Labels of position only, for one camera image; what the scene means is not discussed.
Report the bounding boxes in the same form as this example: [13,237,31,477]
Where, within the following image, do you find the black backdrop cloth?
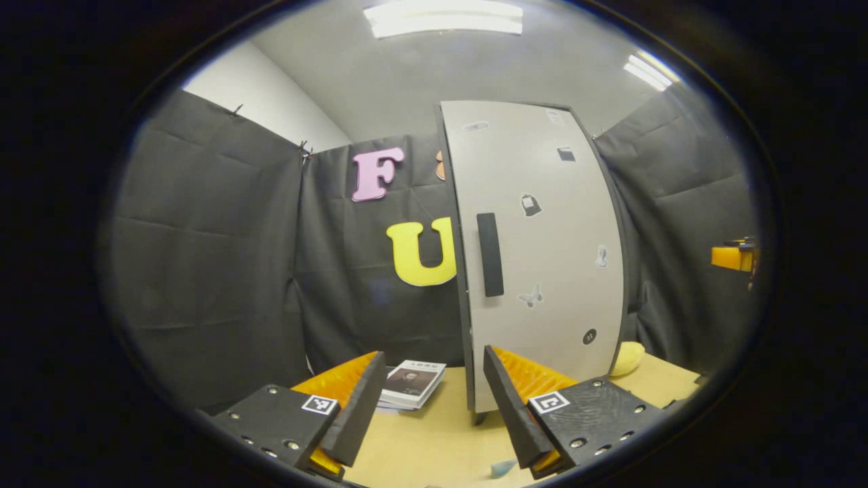
[102,80,765,415]

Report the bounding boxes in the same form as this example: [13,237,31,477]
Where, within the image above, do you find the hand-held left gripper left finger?
[208,350,390,483]

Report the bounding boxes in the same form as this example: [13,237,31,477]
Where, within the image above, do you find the black door handle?
[475,212,506,298]

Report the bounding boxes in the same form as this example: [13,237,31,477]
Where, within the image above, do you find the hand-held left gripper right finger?
[482,344,670,481]

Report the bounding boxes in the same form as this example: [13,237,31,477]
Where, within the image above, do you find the yellow round sponge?
[608,340,647,379]

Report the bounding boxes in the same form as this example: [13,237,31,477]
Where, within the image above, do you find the white book with portrait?
[379,359,448,410]

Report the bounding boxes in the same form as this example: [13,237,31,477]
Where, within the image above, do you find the large ceiling light panel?
[363,0,525,39]

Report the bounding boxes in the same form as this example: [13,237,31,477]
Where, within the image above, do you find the grey cabinet door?
[439,100,627,415]

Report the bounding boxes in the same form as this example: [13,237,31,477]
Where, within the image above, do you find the grey cabinet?
[433,100,633,426]

